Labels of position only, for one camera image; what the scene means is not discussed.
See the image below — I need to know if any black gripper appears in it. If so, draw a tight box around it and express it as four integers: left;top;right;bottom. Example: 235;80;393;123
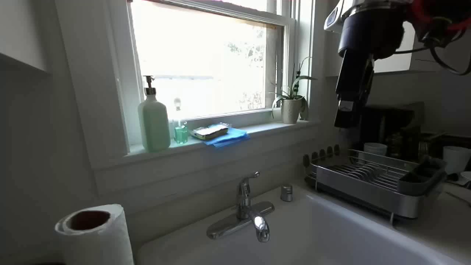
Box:
335;51;373;129

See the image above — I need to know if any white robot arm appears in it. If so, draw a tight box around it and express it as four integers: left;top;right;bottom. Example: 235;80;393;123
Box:
323;0;471;129

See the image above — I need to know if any steel dish rack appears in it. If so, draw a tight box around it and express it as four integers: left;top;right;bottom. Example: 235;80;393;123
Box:
301;143;447;222

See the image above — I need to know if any chrome sink sprayer cap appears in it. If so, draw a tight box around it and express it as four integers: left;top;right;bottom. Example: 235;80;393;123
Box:
279;185;292;202

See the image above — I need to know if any dish sponge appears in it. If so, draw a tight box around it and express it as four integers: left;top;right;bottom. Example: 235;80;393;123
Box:
191;124;228;142

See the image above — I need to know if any white sink basin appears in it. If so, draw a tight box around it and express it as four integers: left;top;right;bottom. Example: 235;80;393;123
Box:
139;188;457;265

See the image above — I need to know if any chrome sink faucet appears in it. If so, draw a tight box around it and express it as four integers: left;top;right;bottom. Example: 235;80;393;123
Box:
206;171;275;244

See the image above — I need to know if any black coffee maker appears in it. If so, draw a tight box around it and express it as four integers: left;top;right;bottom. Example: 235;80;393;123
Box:
360;102;425;143

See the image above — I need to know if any white potted plant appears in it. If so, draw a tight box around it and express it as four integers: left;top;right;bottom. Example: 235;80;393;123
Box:
272;60;312;124

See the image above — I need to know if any light green cup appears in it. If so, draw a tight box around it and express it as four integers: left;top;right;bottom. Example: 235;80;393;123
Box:
363;143;387;157

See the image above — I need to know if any grey utensil caddy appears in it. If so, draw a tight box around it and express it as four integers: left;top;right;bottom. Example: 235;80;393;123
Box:
397;157;444;196

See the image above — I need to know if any white mug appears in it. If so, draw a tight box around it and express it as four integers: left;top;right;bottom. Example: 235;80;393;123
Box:
443;146;471;174

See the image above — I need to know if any small teal sanitizer bottle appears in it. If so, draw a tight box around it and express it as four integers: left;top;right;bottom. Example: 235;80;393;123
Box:
173;99;188;145

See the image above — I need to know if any green soap pump bottle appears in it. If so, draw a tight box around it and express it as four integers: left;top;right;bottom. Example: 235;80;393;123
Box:
138;76;170;152

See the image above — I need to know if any paper towel roll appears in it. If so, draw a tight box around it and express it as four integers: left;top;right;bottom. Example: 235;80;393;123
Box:
54;204;133;265

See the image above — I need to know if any white window frame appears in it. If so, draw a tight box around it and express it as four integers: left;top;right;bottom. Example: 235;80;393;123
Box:
107;0;298;154

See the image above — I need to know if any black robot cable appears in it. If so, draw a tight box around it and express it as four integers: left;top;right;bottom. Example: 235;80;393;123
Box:
391;0;471;77

